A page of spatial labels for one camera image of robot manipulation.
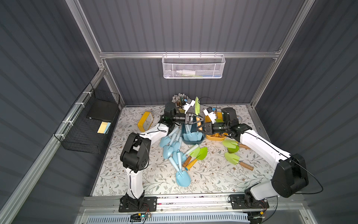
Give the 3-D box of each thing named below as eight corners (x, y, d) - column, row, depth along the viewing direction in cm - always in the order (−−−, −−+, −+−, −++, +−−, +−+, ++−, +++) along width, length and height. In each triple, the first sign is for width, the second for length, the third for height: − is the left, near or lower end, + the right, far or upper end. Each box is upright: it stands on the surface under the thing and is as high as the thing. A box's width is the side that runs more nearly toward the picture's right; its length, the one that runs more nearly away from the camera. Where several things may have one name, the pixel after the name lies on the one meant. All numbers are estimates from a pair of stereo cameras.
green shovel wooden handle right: (223, 159, 92) (223, 157, 90) (225, 151, 95) (226, 150, 93) (251, 171, 86) (252, 170, 85) (253, 163, 90) (254, 162, 88)
